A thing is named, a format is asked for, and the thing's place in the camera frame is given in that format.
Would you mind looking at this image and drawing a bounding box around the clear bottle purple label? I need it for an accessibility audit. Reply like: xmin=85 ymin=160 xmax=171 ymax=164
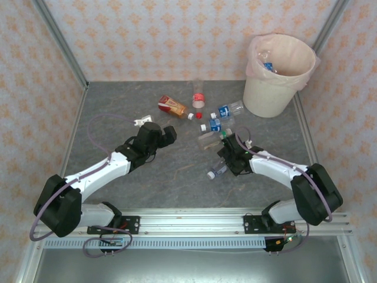
xmin=207 ymin=163 xmax=228 ymax=180

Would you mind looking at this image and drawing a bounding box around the clear square bottle green cap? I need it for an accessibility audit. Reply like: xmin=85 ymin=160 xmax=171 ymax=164
xmin=196 ymin=129 xmax=230 ymax=150

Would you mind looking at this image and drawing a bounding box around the tea bottle red label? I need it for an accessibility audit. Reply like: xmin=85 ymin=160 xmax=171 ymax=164
xmin=158 ymin=94 xmax=195 ymax=120

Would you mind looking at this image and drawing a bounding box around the water bottle blue label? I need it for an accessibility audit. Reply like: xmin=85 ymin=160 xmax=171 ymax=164
xmin=200 ymin=117 xmax=236 ymax=133
xmin=210 ymin=100 xmax=245 ymax=120

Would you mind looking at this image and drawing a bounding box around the clear bottle without label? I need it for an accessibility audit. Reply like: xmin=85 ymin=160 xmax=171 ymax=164
xmin=256 ymin=49 xmax=273 ymax=64

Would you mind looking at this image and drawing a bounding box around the cream plastic bin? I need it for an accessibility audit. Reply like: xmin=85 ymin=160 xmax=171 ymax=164
xmin=243 ymin=32 xmax=320 ymax=118

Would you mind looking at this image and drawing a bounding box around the pink plastic bin liner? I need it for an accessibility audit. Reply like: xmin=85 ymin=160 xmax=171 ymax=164
xmin=246 ymin=32 xmax=321 ymax=92

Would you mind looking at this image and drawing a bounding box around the clear bottle red label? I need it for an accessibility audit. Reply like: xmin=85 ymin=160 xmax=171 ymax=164
xmin=191 ymin=78 xmax=206 ymax=119

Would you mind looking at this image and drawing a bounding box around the small circuit board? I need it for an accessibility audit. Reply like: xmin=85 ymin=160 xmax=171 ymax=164
xmin=276 ymin=232 xmax=303 ymax=246
xmin=99 ymin=237 xmax=124 ymax=247

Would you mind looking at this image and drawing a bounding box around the grey metal panel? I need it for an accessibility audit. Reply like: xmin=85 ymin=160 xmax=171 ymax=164
xmin=32 ymin=249 xmax=351 ymax=283

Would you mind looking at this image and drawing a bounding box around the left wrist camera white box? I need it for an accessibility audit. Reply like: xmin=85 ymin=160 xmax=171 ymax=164
xmin=132 ymin=114 xmax=154 ymax=127

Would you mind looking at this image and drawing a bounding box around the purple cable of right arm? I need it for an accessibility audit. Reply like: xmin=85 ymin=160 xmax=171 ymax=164
xmin=234 ymin=126 xmax=334 ymax=255

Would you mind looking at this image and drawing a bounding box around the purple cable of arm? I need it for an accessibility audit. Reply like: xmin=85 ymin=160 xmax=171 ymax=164
xmin=234 ymin=126 xmax=334 ymax=255
xmin=31 ymin=113 xmax=139 ymax=258

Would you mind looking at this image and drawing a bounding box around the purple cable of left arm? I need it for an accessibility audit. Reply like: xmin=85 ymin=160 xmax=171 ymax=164
xmin=31 ymin=113 xmax=139 ymax=258

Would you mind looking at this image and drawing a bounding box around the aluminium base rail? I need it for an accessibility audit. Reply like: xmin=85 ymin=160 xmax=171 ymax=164
xmin=31 ymin=208 xmax=354 ymax=237

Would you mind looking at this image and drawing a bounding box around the aluminium table side rail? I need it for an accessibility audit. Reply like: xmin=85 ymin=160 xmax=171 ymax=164
xmin=292 ymin=91 xmax=337 ymax=213
xmin=47 ymin=87 xmax=89 ymax=213

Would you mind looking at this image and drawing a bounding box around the slotted grey cable duct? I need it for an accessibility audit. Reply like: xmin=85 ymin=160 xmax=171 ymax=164
xmin=44 ymin=238 xmax=267 ymax=250

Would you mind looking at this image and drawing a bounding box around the aluminium frame post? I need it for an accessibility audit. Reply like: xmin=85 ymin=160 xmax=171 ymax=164
xmin=14 ymin=235 xmax=45 ymax=283
xmin=31 ymin=0 xmax=90 ymax=90
xmin=311 ymin=0 xmax=350 ymax=57
xmin=337 ymin=235 xmax=366 ymax=283

